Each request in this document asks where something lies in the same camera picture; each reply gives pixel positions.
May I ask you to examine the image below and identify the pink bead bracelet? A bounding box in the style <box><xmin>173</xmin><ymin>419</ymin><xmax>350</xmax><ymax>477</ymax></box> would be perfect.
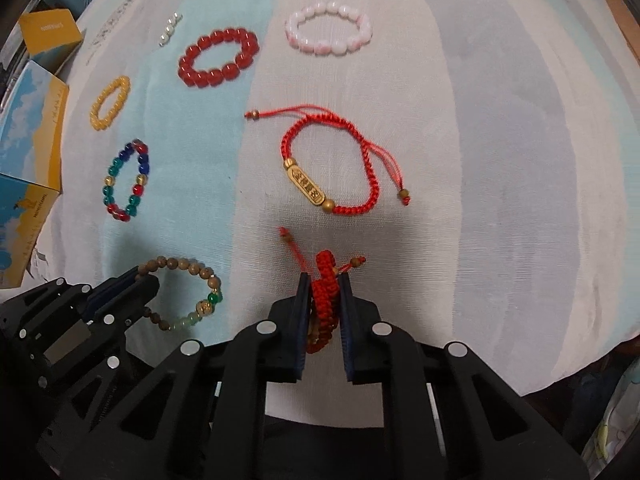
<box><xmin>284</xmin><ymin>1</ymin><xmax>374</xmax><ymax>57</ymax></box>

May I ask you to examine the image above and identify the blue yellow cardboard box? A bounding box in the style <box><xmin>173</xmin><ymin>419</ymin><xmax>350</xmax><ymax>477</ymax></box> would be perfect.
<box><xmin>1</xmin><ymin>9</ymin><xmax>82</xmax><ymax>289</ymax></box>

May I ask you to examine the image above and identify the red bead bracelet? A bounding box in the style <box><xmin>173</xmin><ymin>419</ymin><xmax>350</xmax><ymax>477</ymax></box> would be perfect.
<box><xmin>177</xmin><ymin>27</ymin><xmax>260</xmax><ymax>89</ymax></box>

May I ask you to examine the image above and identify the wooden and green bead bracelet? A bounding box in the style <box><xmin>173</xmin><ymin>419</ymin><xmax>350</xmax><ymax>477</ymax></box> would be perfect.
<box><xmin>135</xmin><ymin>254</ymin><xmax>225</xmax><ymax>333</ymax></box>

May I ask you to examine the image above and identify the yellow bead bracelet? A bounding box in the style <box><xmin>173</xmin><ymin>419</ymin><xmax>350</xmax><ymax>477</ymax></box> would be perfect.
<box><xmin>88</xmin><ymin>75</ymin><xmax>132</xmax><ymax>132</ymax></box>

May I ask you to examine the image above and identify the striped pastel bed sheet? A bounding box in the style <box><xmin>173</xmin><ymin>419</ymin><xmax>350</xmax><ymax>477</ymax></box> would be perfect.
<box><xmin>24</xmin><ymin>0</ymin><xmax>639</xmax><ymax>394</ymax></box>

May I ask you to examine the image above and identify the white pearl strand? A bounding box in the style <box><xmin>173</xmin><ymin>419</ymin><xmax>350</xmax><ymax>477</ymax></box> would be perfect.
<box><xmin>158</xmin><ymin>12</ymin><xmax>182</xmax><ymax>48</ymax></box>

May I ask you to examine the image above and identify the red braided cord bracelet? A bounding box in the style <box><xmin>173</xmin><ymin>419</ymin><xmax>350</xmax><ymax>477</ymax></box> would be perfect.
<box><xmin>276</xmin><ymin>225</ymin><xmax>368</xmax><ymax>356</ymax></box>

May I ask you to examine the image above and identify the multicolour glass bead bracelet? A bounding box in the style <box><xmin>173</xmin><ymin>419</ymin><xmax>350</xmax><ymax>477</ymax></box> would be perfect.
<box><xmin>101</xmin><ymin>138</ymin><xmax>152</xmax><ymax>224</ymax></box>

